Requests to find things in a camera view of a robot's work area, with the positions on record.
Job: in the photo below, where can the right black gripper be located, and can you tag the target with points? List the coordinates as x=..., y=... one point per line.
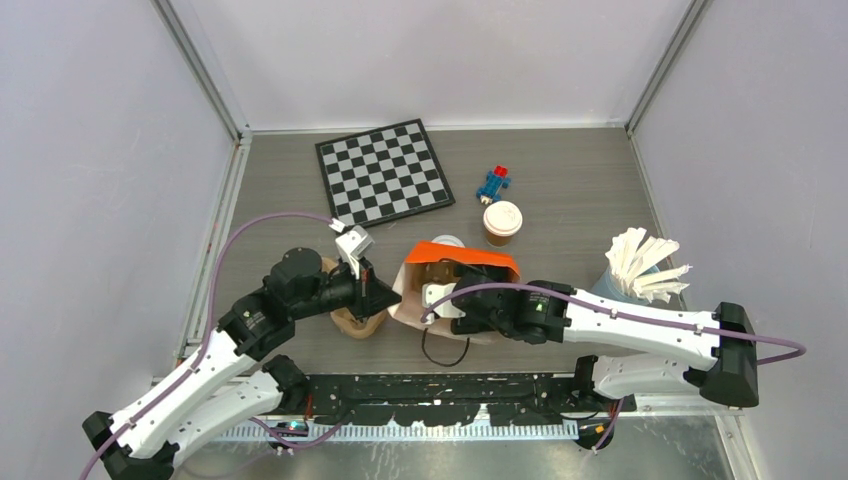
x=469, y=323

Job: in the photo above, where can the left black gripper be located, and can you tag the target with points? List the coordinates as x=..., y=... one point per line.
x=371, y=294

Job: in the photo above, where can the brown paper coffee cup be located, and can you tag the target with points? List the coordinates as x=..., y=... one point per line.
x=442, y=272

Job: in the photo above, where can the orange paper bag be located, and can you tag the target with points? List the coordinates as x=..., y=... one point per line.
x=408, y=283

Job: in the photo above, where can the white plastic cup lid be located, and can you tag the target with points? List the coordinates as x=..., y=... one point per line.
x=449, y=240

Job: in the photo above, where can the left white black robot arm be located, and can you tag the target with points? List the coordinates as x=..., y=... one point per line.
x=234, y=375

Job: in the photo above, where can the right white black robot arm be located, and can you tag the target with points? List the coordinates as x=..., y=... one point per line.
x=712, y=352

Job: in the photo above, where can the brown pulp cup carrier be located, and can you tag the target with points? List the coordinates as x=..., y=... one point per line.
x=355, y=328

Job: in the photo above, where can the blue straw holder cup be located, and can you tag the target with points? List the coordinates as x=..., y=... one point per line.
x=606, y=287

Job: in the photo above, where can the black white chessboard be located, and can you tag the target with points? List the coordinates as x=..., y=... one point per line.
x=383, y=174

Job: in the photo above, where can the white paper-wrapped straws bundle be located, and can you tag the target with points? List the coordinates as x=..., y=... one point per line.
x=634, y=258

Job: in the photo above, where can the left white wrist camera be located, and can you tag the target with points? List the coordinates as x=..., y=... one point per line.
x=352, y=242

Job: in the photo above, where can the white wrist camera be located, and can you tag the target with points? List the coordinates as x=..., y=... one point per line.
x=352, y=242
x=433, y=297

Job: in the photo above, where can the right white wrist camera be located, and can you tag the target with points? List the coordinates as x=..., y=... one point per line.
x=433, y=297

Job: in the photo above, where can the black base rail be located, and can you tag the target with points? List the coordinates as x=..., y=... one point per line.
x=433, y=400

